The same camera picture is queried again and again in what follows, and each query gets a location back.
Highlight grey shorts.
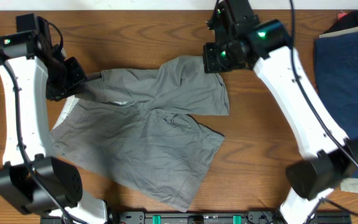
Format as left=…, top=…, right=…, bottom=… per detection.
left=51, top=56, right=229, bottom=212

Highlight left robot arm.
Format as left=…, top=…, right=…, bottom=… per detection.
left=0, top=14, right=111, bottom=223

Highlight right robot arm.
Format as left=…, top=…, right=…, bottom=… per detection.
left=203, top=1, right=358, bottom=223

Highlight black garment with pink tag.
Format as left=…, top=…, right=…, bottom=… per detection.
left=324, top=10, right=358, bottom=34

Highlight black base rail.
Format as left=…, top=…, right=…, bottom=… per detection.
left=40, top=210, right=352, bottom=224

